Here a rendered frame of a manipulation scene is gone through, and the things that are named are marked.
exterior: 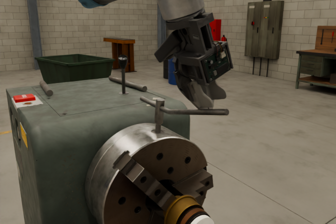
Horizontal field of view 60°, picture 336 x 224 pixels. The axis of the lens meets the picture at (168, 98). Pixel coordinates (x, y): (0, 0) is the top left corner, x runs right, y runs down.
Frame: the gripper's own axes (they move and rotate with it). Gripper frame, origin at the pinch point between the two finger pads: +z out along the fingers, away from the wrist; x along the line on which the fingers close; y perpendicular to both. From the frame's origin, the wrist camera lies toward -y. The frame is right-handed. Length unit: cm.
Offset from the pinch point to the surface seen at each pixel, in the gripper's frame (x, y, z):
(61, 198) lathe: -33.1, -26.0, 15.5
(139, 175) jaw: -17.2, -6.4, 9.0
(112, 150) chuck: -17.7, -17.5, 6.8
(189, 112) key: -3.0, -1.6, -0.1
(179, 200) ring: -12.7, -1.5, 17.7
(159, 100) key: -2.8, -14.0, 0.3
